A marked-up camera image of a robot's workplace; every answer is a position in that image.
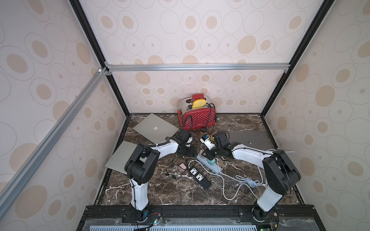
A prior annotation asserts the white power strip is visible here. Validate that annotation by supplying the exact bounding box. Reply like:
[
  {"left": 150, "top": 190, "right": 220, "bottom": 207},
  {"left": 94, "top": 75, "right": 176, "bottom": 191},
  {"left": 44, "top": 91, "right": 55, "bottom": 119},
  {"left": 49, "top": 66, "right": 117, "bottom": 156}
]
[{"left": 197, "top": 155, "right": 222, "bottom": 174}]

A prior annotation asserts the yellow plug adapter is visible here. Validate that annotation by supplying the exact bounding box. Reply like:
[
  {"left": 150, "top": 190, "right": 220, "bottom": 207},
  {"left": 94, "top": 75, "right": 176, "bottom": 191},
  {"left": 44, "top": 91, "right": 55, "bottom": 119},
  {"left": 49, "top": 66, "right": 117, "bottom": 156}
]
[{"left": 210, "top": 133, "right": 216, "bottom": 142}]

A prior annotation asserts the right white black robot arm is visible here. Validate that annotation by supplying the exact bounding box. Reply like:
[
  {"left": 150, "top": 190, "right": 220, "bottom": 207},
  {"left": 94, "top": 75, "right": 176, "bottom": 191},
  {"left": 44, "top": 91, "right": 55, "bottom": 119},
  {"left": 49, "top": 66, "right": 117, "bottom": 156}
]
[{"left": 200, "top": 131, "right": 301, "bottom": 221}]

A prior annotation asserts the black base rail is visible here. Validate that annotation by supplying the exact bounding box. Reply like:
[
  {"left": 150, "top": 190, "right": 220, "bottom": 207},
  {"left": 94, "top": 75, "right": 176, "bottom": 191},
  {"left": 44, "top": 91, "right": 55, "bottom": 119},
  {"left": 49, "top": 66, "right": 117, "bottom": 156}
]
[{"left": 77, "top": 205, "right": 325, "bottom": 231}]

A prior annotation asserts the silver laptop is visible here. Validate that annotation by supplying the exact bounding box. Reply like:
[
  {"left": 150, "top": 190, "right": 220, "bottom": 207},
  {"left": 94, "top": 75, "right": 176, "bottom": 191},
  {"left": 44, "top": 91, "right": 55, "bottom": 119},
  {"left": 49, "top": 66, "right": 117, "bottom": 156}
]
[
  {"left": 134, "top": 114, "right": 179, "bottom": 144},
  {"left": 105, "top": 141, "right": 137, "bottom": 175}
]

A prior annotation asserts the yellow toy bread slice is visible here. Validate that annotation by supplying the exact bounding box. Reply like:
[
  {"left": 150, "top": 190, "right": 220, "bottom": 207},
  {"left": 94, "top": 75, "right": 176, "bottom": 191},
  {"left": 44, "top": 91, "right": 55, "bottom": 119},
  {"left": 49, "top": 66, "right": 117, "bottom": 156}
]
[{"left": 192, "top": 99, "right": 207, "bottom": 109}]

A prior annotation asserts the black power strip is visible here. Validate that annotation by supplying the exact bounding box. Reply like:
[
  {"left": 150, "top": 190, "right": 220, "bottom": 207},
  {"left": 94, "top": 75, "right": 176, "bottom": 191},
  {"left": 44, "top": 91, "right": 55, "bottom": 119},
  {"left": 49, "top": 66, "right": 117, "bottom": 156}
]
[{"left": 189, "top": 167, "right": 212, "bottom": 189}]

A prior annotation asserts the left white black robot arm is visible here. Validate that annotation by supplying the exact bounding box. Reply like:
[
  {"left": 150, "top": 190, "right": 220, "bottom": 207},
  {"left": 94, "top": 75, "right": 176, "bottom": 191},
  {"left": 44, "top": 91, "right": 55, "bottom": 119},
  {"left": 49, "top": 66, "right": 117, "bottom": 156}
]
[{"left": 124, "top": 115, "right": 196, "bottom": 221}]

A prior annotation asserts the white power strip cable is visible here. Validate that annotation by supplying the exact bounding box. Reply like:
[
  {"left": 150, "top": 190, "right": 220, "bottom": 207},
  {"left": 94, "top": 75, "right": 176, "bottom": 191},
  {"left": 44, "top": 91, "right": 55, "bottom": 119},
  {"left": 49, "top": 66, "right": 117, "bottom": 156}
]
[{"left": 187, "top": 158, "right": 267, "bottom": 200}]

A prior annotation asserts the silver laptop front left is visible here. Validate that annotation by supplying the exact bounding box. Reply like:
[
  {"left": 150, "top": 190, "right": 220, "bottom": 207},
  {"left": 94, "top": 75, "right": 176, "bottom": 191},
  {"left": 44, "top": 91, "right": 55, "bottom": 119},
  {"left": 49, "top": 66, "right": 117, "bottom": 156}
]
[{"left": 105, "top": 141, "right": 137, "bottom": 175}]

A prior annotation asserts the back aluminium rail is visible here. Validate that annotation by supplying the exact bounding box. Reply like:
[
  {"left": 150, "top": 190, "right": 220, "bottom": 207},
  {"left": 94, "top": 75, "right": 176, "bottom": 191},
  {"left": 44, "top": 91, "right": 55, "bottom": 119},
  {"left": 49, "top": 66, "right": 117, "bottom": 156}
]
[{"left": 101, "top": 63, "right": 291, "bottom": 72}]

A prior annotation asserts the left aluminium rail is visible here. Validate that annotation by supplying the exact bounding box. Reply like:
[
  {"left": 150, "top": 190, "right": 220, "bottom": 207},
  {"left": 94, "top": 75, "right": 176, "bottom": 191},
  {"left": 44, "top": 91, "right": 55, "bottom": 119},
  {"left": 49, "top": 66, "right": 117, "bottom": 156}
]
[{"left": 1, "top": 67, "right": 108, "bottom": 218}]

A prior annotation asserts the red toaster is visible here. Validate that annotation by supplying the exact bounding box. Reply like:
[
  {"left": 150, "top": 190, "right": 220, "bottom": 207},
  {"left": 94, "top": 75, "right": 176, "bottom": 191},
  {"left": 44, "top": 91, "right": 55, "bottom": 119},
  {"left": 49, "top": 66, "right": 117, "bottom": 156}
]
[{"left": 177, "top": 97, "right": 216, "bottom": 131}]

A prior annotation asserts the black charger cable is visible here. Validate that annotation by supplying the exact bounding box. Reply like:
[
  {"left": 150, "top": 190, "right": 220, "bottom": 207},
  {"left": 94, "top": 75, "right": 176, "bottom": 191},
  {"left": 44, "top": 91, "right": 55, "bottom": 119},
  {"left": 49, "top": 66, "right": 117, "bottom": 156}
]
[{"left": 164, "top": 155, "right": 200, "bottom": 180}]

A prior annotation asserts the silver laptop back left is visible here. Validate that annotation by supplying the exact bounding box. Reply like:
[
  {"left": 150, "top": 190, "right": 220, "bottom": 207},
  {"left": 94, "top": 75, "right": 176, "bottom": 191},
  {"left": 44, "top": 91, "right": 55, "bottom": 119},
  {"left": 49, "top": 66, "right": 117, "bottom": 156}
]
[{"left": 134, "top": 114, "right": 179, "bottom": 144}]

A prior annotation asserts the dark grey laptop right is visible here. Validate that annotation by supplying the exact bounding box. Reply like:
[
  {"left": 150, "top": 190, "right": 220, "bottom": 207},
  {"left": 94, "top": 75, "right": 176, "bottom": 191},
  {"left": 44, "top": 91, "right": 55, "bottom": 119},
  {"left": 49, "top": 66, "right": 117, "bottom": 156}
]
[{"left": 229, "top": 130, "right": 274, "bottom": 150}]

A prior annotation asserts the aluminium rail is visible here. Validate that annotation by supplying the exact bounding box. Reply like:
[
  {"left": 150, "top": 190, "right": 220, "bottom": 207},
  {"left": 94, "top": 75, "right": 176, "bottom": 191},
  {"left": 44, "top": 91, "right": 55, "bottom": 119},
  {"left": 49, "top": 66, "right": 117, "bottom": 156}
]
[
  {"left": 1, "top": 67, "right": 108, "bottom": 218},
  {"left": 101, "top": 63, "right": 291, "bottom": 72}
]

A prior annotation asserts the black toaster cable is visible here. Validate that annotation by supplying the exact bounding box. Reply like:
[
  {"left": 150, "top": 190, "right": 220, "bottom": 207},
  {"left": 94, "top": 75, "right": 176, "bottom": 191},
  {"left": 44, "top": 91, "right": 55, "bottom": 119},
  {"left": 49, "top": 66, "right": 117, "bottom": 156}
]
[{"left": 202, "top": 102, "right": 217, "bottom": 129}]

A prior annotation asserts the red toy bread slice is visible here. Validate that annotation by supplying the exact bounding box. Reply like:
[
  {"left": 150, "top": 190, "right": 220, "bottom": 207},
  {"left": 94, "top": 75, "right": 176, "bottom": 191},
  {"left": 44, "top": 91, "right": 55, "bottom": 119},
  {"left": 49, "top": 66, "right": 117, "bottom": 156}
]
[{"left": 191, "top": 93, "right": 205, "bottom": 102}]

